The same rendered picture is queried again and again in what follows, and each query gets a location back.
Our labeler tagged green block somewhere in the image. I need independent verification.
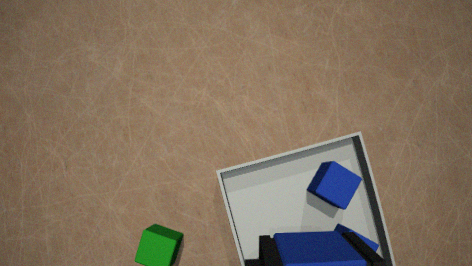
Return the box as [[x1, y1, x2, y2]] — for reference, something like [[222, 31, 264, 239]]
[[134, 224, 184, 266]]

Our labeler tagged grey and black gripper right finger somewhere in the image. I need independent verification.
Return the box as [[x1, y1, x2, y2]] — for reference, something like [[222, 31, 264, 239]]
[[341, 232, 386, 266]]

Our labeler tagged blue block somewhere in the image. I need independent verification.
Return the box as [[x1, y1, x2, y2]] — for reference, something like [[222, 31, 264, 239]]
[[334, 223, 379, 252], [307, 161, 362, 210], [273, 231, 367, 266]]

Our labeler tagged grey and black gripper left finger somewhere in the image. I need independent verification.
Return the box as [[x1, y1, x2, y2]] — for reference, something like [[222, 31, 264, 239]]
[[245, 235, 283, 266]]

